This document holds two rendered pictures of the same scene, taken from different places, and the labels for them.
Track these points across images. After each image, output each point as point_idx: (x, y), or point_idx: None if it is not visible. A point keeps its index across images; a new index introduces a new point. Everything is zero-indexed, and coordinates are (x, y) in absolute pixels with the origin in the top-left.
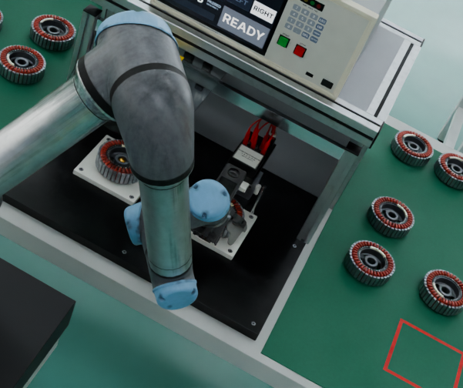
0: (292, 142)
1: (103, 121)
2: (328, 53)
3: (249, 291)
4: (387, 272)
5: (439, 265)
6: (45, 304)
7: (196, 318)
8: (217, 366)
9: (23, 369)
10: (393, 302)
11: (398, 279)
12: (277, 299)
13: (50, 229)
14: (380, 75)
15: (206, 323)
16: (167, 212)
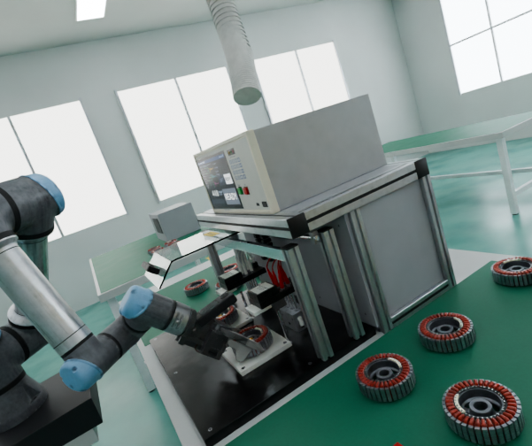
0: (328, 278)
1: (19, 244)
2: (252, 180)
3: (233, 401)
4: (392, 381)
5: (505, 380)
6: (74, 399)
7: (182, 424)
8: None
9: (17, 442)
10: (399, 421)
11: (425, 396)
12: (264, 411)
13: (159, 363)
14: (342, 189)
15: (184, 429)
16: (2, 287)
